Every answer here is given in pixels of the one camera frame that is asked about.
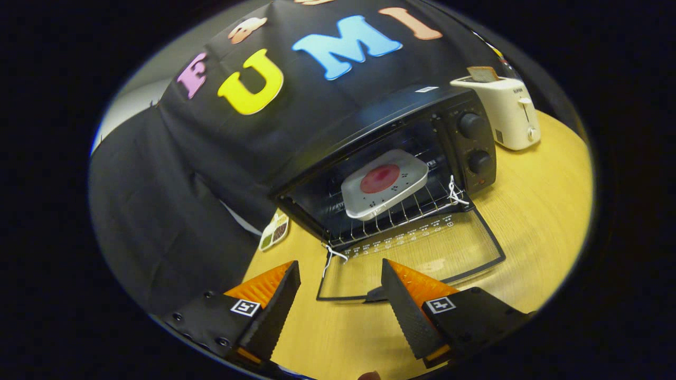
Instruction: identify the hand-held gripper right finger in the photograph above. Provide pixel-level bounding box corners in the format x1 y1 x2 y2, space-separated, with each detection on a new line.
381 258 531 369

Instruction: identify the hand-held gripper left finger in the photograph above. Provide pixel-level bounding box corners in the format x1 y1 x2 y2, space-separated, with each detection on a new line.
161 260 302 365

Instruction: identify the pink round food slice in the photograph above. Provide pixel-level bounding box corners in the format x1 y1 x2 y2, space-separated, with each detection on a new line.
360 164 400 194

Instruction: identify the white square plate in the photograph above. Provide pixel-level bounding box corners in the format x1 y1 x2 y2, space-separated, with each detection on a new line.
341 148 429 221

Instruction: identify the black toaster oven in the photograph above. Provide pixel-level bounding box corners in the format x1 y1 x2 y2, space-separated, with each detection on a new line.
272 84 506 304

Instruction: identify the white toaster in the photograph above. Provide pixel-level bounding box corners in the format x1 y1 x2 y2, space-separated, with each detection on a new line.
450 75 541 151

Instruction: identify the small divided condiment dish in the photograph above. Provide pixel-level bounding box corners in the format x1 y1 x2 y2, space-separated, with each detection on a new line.
259 211 290 252

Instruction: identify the brown bread slice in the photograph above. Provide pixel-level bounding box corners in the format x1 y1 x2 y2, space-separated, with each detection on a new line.
467 66 500 83

